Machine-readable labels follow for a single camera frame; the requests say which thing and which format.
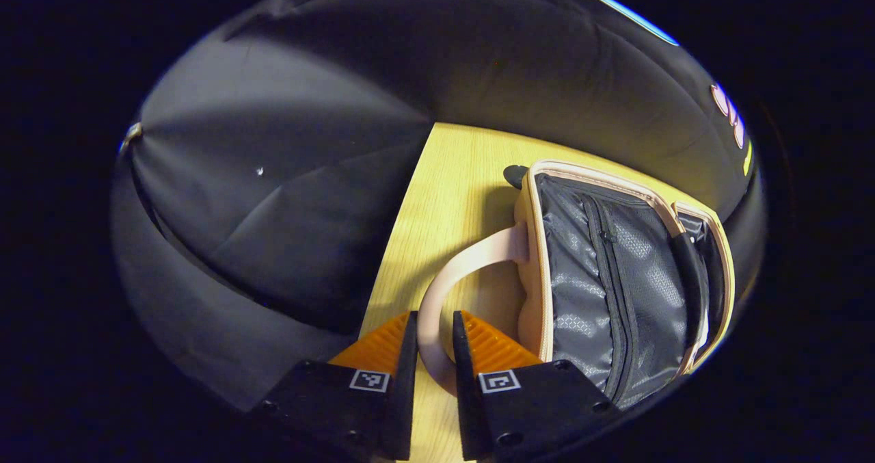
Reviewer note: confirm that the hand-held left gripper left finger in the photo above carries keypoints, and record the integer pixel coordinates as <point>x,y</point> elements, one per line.
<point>405,394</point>

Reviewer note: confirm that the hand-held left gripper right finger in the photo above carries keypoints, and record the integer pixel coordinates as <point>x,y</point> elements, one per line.
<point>465,401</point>

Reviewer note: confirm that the pink hard-shell suitcase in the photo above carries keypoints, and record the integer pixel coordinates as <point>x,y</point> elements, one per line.
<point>615,278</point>

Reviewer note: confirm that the black backdrop cloth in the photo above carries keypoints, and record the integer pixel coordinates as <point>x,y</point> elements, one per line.
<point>307,107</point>

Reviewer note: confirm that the silver metal clip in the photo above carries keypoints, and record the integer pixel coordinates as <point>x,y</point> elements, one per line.
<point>130,135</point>

